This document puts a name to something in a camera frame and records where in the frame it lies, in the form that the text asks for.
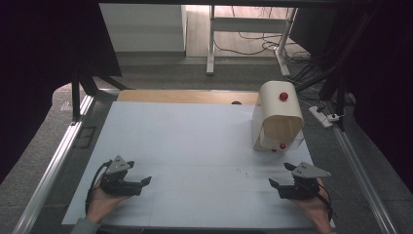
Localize person's right hand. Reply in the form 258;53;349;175
291;177;334;226

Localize aluminium frame rail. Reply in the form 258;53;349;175
12;94;95;234
331;125;399;234

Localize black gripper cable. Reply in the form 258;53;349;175
84;159;113;216
315;181;334;222

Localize person's left hand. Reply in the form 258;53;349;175
85;186;131;225

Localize white power strip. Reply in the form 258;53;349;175
308;104;346;129

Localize black floor cables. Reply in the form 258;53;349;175
212;5;329;86

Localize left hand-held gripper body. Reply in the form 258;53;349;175
98;155;144;197

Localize black metal stand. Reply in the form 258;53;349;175
293;61;350;133
70;62;132;124

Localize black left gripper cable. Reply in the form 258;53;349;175
84;159;113;216

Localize cream bread box red knobs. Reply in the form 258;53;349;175
251;80;306;152

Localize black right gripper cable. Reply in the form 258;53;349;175
315;181;334;222

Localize white table mat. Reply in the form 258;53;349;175
60;100;336;229

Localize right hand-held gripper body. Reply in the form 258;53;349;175
277;161;332;200

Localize black curtain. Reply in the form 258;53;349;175
288;5;413;196
0;0;123;184

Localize white cabinet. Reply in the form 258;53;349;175
98;3;188;54

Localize white metal desk frame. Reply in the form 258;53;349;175
206;4;299;78

